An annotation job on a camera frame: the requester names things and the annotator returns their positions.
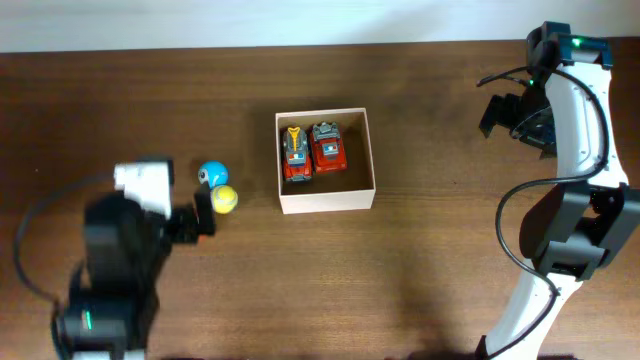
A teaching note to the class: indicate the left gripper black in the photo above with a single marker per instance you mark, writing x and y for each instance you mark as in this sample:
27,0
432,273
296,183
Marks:
188,215

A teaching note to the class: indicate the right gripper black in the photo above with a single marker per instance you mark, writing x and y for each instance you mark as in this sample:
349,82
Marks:
499,111

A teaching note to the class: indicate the yellow toy ball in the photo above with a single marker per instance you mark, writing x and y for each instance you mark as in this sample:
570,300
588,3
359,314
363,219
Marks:
224,199

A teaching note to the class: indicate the blue toy ball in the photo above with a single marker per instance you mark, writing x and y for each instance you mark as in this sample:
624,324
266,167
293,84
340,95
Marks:
213,174

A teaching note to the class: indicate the red truck with yellow crane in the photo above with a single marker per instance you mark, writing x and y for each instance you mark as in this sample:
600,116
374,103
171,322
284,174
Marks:
297,163

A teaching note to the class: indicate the red truck with grey top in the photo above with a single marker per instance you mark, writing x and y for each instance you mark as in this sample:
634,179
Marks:
327,148

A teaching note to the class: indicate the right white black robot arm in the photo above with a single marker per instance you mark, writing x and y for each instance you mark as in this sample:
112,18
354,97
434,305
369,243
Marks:
590,212

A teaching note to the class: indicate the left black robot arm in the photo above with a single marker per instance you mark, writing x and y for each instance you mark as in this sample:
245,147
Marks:
112,297

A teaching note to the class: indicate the white cardboard box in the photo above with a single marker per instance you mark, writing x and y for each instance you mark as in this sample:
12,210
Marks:
352,189

